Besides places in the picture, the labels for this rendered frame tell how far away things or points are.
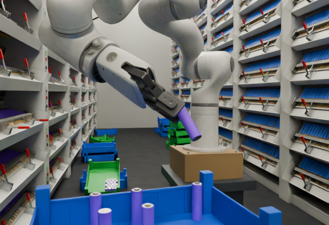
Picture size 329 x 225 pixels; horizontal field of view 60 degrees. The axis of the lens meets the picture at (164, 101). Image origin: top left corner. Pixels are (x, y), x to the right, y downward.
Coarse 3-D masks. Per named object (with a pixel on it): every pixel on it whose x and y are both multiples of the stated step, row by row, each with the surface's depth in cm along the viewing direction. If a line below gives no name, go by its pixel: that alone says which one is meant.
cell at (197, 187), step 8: (192, 184) 50; (200, 184) 49; (192, 192) 50; (200, 192) 49; (192, 200) 50; (200, 200) 49; (192, 208) 50; (200, 208) 49; (192, 216) 50; (200, 216) 49
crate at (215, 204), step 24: (48, 192) 44; (120, 192) 49; (144, 192) 50; (168, 192) 51; (216, 192) 50; (48, 216) 44; (72, 216) 46; (120, 216) 49; (168, 216) 51; (216, 216) 50; (240, 216) 43; (264, 216) 35
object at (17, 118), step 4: (12, 116) 113; (16, 116) 116; (20, 116) 119; (24, 116) 124; (28, 116) 130; (0, 120) 100; (4, 120) 102; (8, 120) 105; (12, 120) 110; (16, 120) 115; (20, 120) 120; (12, 124) 107
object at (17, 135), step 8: (0, 104) 130; (8, 104) 135; (16, 104) 136; (24, 112) 135; (32, 112) 136; (40, 112) 138; (16, 128) 107; (32, 128) 121; (40, 128) 136; (0, 136) 90; (8, 136) 94; (16, 136) 102; (24, 136) 114; (0, 144) 89; (8, 144) 97
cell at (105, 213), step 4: (104, 208) 39; (108, 208) 39; (100, 212) 37; (104, 212) 37; (108, 212) 37; (100, 216) 37; (104, 216) 37; (108, 216) 37; (100, 220) 37; (104, 220) 37; (108, 220) 37; (100, 224) 37; (104, 224) 37; (108, 224) 37
